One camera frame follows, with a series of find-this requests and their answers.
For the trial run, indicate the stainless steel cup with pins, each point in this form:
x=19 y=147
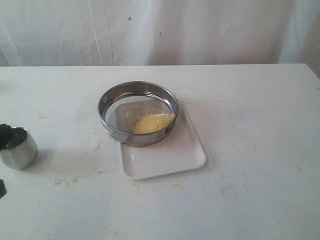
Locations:
x=21 y=151

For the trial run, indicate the round stainless steel sieve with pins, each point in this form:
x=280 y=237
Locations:
x=120 y=107

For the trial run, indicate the yellow granular powder pile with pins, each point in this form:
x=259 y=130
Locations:
x=152 y=122

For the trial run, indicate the white curtain backdrop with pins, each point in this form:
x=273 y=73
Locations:
x=158 y=32

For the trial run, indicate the white plastic tray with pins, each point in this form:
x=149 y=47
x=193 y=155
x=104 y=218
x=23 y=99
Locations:
x=180 y=151

